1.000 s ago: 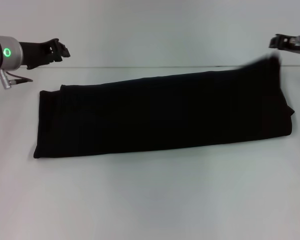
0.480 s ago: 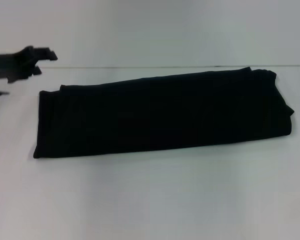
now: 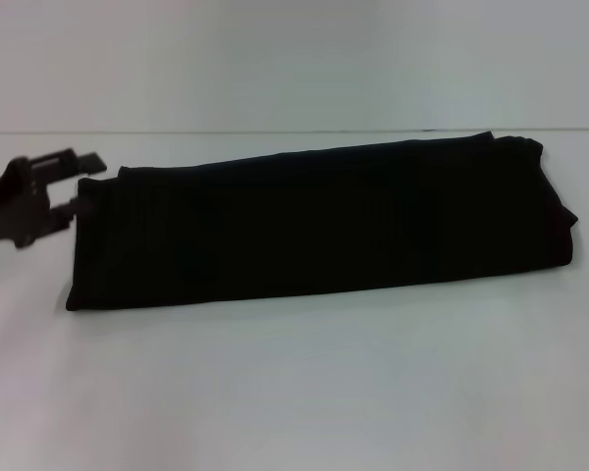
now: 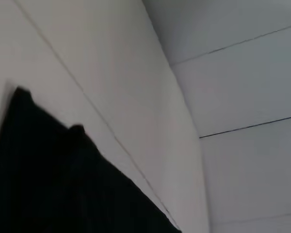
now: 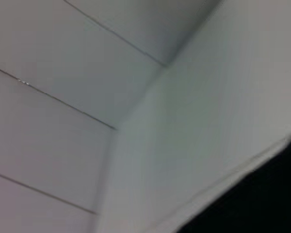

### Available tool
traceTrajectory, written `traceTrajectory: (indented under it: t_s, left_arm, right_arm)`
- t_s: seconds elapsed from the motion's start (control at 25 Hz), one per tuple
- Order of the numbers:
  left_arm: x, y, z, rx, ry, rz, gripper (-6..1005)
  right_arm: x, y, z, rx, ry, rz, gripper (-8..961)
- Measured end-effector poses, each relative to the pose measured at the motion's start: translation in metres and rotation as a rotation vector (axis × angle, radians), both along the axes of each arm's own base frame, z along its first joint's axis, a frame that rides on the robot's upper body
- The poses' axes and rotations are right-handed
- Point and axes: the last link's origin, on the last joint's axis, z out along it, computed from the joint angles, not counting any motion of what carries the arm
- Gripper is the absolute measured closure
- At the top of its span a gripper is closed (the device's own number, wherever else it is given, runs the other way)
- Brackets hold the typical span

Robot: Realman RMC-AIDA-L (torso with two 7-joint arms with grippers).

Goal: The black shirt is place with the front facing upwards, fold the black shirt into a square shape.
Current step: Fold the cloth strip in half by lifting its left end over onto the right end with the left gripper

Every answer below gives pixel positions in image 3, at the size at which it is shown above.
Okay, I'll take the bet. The black shirt with FREE print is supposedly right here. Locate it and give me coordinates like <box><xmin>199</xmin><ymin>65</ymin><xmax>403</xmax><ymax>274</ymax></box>
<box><xmin>64</xmin><ymin>131</ymin><xmax>579</xmax><ymax>315</ymax></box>

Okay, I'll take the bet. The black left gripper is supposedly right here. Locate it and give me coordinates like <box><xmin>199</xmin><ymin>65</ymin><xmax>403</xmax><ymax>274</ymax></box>
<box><xmin>0</xmin><ymin>146</ymin><xmax>109</xmax><ymax>252</ymax></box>

